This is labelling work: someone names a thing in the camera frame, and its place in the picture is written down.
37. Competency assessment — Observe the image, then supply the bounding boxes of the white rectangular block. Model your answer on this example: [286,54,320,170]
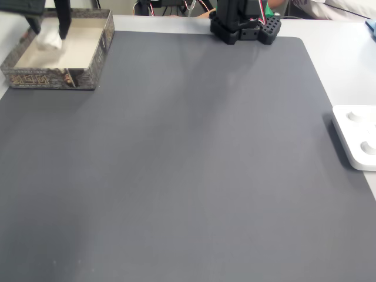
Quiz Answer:
[36,28,64,51]

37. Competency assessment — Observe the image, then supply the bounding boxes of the printed open cardboard box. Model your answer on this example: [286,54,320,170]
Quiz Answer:
[0,8,115,90]

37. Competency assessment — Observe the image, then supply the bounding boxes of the person's hand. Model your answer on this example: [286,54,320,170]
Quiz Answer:
[196,8,218,19]

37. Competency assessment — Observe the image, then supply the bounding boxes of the dark gray table mat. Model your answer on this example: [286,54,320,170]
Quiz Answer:
[0,31,376,282]

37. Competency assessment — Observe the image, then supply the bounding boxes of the green table clamp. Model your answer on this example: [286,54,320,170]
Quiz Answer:
[263,0,276,18]

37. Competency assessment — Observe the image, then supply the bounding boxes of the person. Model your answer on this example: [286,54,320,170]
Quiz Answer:
[267,0,376,22]

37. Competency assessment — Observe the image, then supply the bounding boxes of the white square stand base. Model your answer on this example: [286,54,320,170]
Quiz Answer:
[331,105,376,172]

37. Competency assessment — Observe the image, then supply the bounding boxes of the red white servo cable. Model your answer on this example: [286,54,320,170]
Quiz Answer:
[256,0,268,26]

